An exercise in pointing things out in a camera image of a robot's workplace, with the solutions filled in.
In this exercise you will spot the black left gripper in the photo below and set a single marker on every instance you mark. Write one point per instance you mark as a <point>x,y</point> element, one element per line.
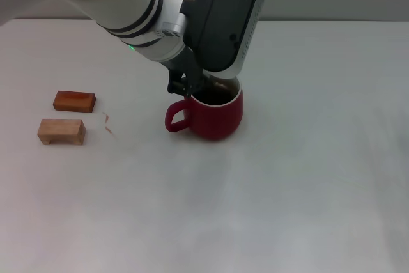
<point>183,62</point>

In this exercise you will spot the red ceramic mug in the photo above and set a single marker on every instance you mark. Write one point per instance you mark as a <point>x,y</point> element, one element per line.
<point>217,122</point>

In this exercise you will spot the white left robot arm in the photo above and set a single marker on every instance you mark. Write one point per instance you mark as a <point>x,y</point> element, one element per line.
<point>128,1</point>

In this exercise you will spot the reddish brown wooden block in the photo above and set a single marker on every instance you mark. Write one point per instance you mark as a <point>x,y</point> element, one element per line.
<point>75,102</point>

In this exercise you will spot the light wooden block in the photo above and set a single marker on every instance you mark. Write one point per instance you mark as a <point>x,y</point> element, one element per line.
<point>62,130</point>

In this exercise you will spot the dark grey wrist camera box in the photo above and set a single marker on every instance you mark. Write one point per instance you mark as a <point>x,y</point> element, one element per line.
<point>227,17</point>

